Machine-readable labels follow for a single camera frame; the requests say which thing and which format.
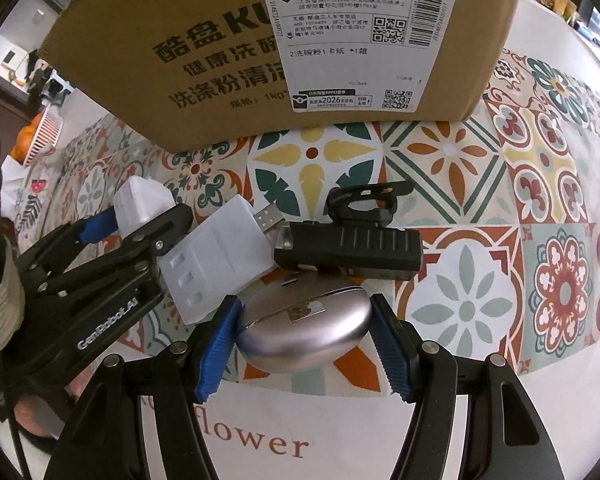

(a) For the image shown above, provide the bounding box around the white USB hub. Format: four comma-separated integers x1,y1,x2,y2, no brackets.
159,195,284,326

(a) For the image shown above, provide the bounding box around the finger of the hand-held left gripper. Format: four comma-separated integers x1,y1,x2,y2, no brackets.
15,206,120,281
34,203,195,302

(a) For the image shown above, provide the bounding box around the white shoe rack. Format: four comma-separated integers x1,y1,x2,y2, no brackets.
25,47,78,107

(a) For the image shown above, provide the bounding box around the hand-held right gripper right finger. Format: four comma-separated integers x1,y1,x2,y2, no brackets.
370,294,556,480

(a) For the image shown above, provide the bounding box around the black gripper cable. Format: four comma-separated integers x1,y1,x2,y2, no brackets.
0,385,37,480

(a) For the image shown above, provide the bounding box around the patterned floral tablecloth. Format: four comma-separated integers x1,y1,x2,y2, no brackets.
0,45,600,480

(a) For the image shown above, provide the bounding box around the white fruit basket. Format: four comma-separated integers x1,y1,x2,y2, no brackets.
22,110,64,168

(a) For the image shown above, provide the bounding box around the floral fabric tissue box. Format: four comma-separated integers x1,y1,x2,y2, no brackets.
0,157,66,241

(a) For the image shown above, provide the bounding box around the pink clothing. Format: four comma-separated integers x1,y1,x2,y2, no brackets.
10,385,74,442

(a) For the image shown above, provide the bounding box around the white television cabinet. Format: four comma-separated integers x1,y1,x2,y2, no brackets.
530,0,600,63

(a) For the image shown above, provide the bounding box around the black bike light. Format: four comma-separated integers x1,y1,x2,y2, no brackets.
272,180,424,282

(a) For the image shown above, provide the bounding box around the brown cardboard box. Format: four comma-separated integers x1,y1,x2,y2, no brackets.
37,0,527,153

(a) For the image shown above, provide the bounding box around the person's left forearm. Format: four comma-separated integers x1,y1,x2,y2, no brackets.
0,260,23,357

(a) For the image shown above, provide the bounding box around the silver oval case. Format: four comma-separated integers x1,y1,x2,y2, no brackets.
235,280,374,374

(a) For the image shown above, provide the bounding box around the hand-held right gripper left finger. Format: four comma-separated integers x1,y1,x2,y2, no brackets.
42,296,243,480

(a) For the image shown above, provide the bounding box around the white charger plug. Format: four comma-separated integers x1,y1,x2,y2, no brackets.
112,176,177,242

